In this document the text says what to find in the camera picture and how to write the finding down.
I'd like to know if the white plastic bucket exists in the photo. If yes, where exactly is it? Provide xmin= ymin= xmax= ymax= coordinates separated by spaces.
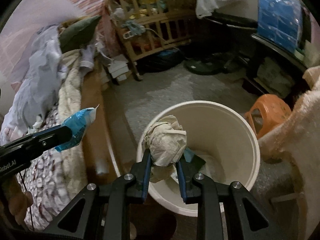
xmin=136 ymin=101 xmax=261 ymax=217

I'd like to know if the orange plastic stool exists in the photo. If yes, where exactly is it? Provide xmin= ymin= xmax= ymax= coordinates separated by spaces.
xmin=244 ymin=94 xmax=292 ymax=139

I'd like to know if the person's left hand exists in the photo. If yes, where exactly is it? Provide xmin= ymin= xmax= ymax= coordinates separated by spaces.
xmin=0 ymin=177 xmax=34 ymax=230

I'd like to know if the stack of white boxes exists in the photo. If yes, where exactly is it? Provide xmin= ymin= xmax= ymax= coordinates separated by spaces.
xmin=101 ymin=54 xmax=130 ymax=85

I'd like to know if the beige towel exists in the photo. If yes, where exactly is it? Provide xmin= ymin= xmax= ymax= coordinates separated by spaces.
xmin=257 ymin=66 xmax=320 ymax=240

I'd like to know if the blue plastic bag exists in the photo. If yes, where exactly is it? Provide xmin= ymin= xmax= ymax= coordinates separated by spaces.
xmin=257 ymin=0 xmax=304 ymax=54

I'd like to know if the dark blue wrapper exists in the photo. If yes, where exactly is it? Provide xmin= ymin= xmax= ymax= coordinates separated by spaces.
xmin=184 ymin=147 xmax=207 ymax=170

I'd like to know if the paper tissue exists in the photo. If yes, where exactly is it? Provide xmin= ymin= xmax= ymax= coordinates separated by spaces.
xmin=142 ymin=115 xmax=187 ymax=183

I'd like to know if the green pillow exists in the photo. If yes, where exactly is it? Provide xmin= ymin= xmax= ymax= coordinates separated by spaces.
xmin=59 ymin=15 xmax=102 ymax=54

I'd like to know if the light blue plastic wrapper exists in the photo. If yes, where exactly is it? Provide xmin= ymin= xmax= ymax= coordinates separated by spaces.
xmin=54 ymin=104 xmax=100 ymax=153

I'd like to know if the grey-blue duvet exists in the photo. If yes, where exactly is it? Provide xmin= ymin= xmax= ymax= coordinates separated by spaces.
xmin=0 ymin=25 xmax=68 ymax=140

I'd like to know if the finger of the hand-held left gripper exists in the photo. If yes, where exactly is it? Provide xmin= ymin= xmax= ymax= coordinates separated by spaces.
xmin=22 ymin=125 xmax=73 ymax=161

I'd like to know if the wooden crib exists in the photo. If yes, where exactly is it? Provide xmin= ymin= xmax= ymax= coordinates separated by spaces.
xmin=106 ymin=0 xmax=200 ymax=82

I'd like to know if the black bag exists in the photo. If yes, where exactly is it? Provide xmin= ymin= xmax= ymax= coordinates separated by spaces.
xmin=137 ymin=49 xmax=187 ymax=73

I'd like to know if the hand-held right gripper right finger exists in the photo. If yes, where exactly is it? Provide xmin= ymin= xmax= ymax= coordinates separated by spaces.
xmin=176 ymin=152 xmax=285 ymax=240

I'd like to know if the wooden bed frame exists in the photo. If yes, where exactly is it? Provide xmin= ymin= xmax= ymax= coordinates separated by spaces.
xmin=81 ymin=62 xmax=120 ymax=178

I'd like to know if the black round fan base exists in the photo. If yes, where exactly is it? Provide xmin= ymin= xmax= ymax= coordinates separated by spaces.
xmin=184 ymin=55 xmax=225 ymax=75

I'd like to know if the printed fleece blanket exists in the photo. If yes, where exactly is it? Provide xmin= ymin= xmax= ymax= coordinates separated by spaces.
xmin=0 ymin=105 xmax=88 ymax=230

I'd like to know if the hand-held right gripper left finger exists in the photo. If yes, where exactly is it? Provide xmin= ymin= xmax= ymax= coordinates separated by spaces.
xmin=37 ymin=149 xmax=153 ymax=240

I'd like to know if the dark wooden desk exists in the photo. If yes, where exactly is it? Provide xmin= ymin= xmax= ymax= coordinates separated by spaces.
xmin=202 ymin=12 xmax=313 ymax=98

